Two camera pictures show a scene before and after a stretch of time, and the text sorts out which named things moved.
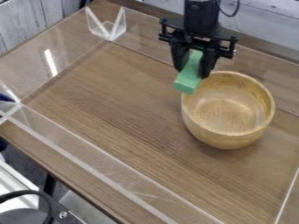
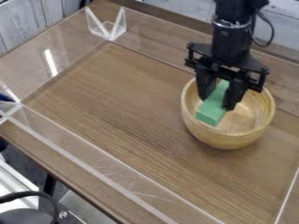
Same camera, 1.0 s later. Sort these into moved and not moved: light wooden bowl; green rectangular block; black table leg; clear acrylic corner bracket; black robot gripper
Moved: green rectangular block; black robot gripper
Not moved: light wooden bowl; black table leg; clear acrylic corner bracket
